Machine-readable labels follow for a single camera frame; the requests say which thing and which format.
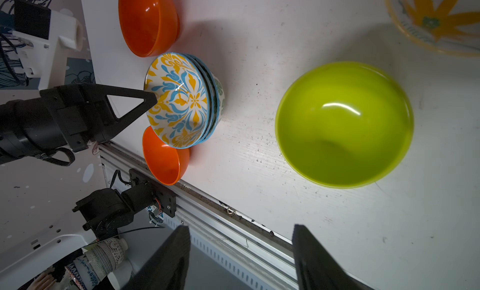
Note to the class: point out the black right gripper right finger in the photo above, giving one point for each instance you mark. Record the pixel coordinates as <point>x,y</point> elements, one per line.
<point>315,267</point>

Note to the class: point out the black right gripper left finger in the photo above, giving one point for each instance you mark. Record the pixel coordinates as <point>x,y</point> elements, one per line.
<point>168,267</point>

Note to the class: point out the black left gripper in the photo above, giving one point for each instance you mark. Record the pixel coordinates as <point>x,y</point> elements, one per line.
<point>94,112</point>

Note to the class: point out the blue yellow patterned bowl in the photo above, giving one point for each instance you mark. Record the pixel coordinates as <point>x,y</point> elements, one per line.
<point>181,114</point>

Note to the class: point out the green leaf bowl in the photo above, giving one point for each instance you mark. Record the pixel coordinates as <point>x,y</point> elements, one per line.
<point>220,95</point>
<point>209,78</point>

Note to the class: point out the yellow flower ceramic bowl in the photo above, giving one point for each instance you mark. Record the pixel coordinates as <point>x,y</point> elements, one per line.
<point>450,27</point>

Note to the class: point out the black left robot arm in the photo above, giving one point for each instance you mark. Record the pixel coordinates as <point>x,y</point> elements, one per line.
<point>28,130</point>

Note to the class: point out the near orange plastic bowl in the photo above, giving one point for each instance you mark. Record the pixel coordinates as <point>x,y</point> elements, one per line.
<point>167,164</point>

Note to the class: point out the orange plastic bowl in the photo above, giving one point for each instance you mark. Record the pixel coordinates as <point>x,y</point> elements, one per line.
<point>149,27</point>
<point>167,164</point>

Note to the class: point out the far orange plastic bowl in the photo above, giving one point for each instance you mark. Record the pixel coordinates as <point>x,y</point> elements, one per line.
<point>149,27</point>

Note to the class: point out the lime green plastic bowl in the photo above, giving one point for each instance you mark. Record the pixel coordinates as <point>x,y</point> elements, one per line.
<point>344,125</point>

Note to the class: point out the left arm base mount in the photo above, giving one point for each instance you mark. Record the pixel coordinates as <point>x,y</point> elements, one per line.
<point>146,191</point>

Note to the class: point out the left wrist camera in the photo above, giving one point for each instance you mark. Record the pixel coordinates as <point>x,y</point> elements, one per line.
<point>47,37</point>

